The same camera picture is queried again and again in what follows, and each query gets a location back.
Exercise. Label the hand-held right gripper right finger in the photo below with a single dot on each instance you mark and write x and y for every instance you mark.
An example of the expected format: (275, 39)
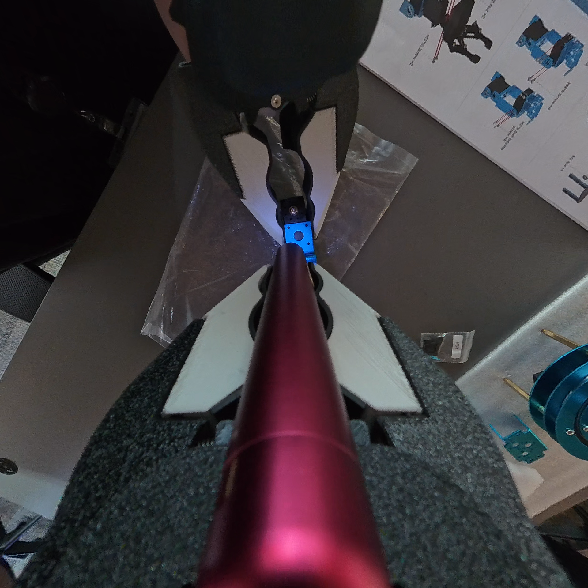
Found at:
(372, 363)

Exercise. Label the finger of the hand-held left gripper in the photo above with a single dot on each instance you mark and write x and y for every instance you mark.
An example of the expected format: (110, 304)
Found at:
(248, 174)
(324, 151)

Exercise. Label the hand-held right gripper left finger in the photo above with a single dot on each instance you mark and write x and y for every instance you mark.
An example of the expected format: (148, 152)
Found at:
(206, 367)

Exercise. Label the black servo motor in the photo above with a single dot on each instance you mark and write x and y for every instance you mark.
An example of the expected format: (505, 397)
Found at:
(294, 209)

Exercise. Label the blue metal U bracket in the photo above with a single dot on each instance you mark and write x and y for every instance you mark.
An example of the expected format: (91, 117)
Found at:
(298, 236)

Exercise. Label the red metal tube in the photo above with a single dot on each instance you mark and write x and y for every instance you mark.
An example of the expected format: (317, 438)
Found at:
(294, 413)

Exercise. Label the round metal desk fitting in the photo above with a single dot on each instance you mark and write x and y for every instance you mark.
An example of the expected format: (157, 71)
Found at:
(7, 466)

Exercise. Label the small bag of black screws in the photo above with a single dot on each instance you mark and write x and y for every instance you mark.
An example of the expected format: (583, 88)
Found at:
(448, 345)

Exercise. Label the clear plastic bag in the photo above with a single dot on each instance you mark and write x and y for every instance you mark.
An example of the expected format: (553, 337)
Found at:
(206, 257)

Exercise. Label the white foam sheet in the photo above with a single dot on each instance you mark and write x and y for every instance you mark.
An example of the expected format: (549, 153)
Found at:
(500, 349)

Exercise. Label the white instruction sheet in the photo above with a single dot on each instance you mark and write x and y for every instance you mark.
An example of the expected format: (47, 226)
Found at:
(459, 138)

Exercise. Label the brass standoff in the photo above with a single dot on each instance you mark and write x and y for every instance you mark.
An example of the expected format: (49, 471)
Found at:
(558, 338)
(517, 388)

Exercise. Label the teal round rotating base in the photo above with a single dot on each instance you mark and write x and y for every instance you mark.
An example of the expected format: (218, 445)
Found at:
(560, 399)

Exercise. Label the black office chair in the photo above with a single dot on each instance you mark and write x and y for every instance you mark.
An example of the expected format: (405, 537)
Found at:
(55, 138)

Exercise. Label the grey mesh chair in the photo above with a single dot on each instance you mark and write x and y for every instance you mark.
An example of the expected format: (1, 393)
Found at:
(23, 294)

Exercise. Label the blue flat perforated bracket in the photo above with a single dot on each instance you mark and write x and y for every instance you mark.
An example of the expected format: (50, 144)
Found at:
(523, 443)

